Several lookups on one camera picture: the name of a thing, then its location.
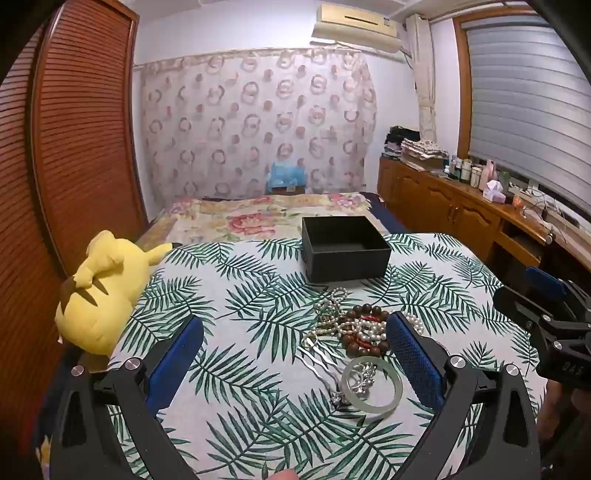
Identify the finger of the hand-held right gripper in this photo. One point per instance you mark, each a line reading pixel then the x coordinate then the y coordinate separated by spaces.
pixel 545 279
pixel 512 300

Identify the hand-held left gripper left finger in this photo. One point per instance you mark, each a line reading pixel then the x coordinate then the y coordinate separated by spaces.
pixel 178 350

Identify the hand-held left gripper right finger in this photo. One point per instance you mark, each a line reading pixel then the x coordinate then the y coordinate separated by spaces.
pixel 415 364

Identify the pale green jade bangle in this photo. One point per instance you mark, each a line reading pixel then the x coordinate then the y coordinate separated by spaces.
pixel 392 392

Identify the silver charm ornament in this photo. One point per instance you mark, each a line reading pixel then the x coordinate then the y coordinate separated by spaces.
pixel 358 385

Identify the silver wavy hair fork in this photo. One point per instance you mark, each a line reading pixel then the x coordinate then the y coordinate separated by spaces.
pixel 314 364

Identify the black square box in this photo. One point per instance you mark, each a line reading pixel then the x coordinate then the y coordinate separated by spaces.
pixel 344 263

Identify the person's right forearm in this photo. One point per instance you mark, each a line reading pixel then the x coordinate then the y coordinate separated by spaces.
pixel 556 410

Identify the yellow plush toy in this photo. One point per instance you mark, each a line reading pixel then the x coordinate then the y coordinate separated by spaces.
pixel 108 290

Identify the pink tissue box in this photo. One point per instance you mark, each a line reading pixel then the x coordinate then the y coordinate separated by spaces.
pixel 494 193

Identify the wooden cabinet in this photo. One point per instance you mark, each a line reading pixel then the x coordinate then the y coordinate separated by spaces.
pixel 443 203

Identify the row of cosmetic bottles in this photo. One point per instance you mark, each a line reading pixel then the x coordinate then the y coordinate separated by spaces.
pixel 468 173

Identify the navy bed sheet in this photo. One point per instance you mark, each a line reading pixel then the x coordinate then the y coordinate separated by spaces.
pixel 390 221

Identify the floral blanket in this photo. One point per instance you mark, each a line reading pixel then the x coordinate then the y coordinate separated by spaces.
pixel 240 217

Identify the stack of patterned fabric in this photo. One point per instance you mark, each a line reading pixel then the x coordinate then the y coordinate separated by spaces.
pixel 425 150

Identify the grey window blind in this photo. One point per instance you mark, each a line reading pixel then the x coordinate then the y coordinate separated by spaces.
pixel 526 101

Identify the brown louvered wardrobe door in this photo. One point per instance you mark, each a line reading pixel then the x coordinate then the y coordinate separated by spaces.
pixel 23 230
pixel 87 129

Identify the stack of dark clothes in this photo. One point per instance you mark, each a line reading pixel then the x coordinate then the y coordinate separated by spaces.
pixel 399 138

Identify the blue plush toy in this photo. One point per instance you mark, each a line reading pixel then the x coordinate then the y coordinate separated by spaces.
pixel 288 175

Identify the beige tied side curtain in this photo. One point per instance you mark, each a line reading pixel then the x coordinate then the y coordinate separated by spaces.
pixel 425 78

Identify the circle pattern curtain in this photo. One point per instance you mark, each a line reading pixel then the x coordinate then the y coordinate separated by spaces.
pixel 240 124

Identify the cream wall air conditioner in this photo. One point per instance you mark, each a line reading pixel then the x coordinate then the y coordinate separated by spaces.
pixel 355 25

